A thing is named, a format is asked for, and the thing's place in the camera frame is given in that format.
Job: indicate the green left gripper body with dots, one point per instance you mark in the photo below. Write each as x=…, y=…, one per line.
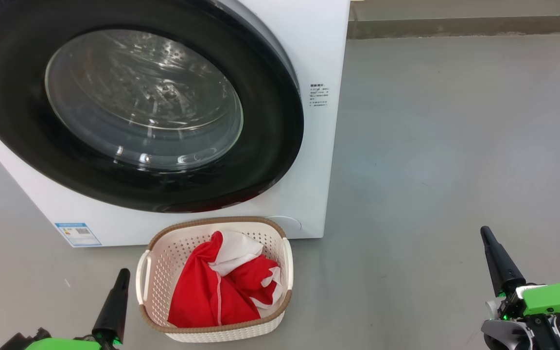
x=61, y=344

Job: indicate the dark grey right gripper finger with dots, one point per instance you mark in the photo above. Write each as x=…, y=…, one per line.
x=503, y=267

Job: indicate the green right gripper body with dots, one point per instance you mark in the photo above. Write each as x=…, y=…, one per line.
x=557, y=299

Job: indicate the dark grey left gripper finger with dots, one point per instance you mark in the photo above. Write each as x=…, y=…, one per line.
x=112, y=311

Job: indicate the red and white garment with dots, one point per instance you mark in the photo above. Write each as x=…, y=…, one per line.
x=197, y=291

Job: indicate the washing machine glass door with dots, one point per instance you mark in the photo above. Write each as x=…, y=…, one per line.
x=12, y=97

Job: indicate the cream perforated laundry basket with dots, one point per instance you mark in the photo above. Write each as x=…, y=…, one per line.
x=221, y=335

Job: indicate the stainless steel washer drum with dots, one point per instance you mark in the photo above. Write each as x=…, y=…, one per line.
x=129, y=82

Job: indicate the white front-load washing machine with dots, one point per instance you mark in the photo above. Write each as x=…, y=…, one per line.
x=314, y=39

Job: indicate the blue energy label sticker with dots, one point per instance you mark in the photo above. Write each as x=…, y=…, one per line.
x=78, y=234

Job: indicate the round white filter cover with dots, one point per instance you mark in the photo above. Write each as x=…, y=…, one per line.
x=293, y=226

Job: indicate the small printed text label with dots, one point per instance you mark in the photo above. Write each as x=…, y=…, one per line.
x=319, y=92

